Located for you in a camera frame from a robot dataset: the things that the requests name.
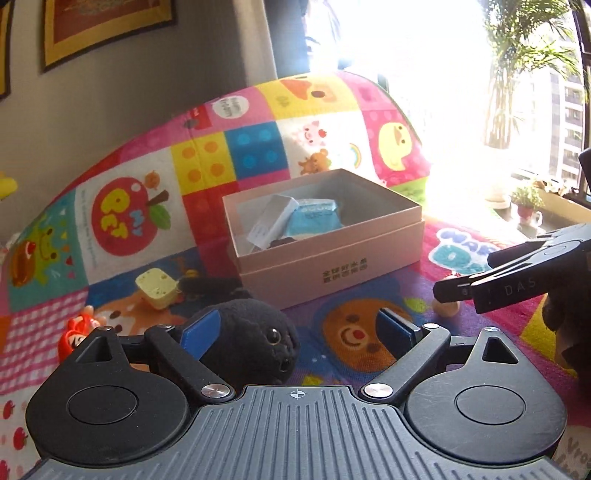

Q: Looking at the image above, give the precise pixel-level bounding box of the pink cardboard box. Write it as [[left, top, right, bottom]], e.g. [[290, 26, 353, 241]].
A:
[[223, 170, 425, 309]]

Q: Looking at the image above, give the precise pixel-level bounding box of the blue white tissue pack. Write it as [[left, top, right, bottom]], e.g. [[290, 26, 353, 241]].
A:
[[283, 199, 342, 238]]

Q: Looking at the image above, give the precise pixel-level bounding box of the small potted plant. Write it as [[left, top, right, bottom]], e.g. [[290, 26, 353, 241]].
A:
[[511, 185, 544, 225]]

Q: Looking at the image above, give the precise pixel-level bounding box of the tall palm plant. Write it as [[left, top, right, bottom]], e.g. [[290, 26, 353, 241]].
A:
[[481, 0, 580, 149]]

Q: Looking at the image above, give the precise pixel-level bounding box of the yellow green plush toy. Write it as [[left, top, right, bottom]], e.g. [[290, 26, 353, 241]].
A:
[[0, 172, 18, 201]]

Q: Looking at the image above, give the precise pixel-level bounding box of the colourful cartoon play mat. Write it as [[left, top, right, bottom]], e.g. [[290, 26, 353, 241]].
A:
[[0, 71, 591, 480]]

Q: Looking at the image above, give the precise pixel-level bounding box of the white usb charger hub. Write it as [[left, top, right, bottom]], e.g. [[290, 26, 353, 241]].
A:
[[246, 195, 298, 250]]

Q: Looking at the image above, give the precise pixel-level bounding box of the red apple doll figure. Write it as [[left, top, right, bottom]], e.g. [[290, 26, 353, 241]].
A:
[[57, 305, 106, 363]]

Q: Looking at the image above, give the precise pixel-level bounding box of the red gold framed picture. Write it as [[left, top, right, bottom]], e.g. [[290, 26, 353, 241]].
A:
[[42, 0, 176, 72]]

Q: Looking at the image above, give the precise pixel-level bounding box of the yellow pudding toy brown top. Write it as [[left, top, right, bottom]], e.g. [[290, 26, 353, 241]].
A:
[[135, 268, 180, 310]]

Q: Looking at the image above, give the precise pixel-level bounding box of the middle red framed calligraphy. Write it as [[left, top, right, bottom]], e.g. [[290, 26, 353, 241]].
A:
[[0, 1, 14, 100]]

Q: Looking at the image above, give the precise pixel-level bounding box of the black plush toy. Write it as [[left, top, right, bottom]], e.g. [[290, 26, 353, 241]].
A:
[[178, 276, 301, 392]]

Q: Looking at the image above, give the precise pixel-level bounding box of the white ribbed toy figure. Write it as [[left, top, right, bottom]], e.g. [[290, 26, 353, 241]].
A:
[[432, 299, 461, 318]]

